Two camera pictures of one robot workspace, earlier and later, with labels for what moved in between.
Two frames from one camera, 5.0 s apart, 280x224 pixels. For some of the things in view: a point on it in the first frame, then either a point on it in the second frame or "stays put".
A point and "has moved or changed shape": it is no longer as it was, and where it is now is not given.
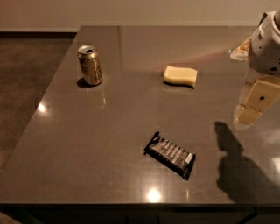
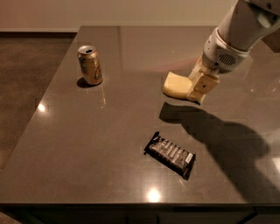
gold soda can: [90, 64] stays put
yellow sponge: [180, 76] has moved or changed shape
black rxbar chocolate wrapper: [172, 157] stays put
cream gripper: [264, 52] to [219, 55]
